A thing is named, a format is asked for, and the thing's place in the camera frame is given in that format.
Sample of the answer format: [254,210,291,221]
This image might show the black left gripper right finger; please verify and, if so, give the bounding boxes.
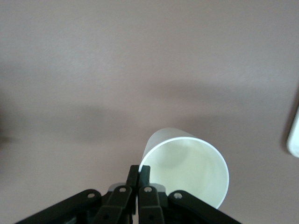
[139,165,243,224]

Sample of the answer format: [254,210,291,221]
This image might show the white plastic cup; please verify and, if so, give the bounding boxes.
[139,127,230,209]

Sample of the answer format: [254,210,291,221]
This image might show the white tray with bear print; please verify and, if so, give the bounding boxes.
[286,108,299,157]

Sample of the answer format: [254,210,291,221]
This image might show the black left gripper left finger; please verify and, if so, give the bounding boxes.
[14,165,140,224]

